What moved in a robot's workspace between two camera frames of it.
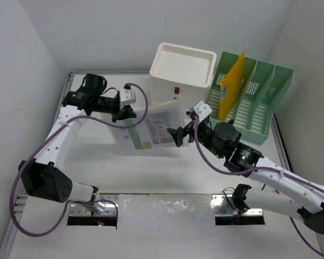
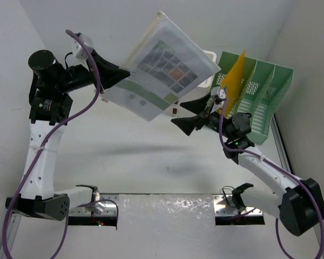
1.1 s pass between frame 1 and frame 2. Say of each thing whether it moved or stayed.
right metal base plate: stayed
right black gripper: moved
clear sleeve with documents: moved
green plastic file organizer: stayed
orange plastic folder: stayed
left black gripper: moved
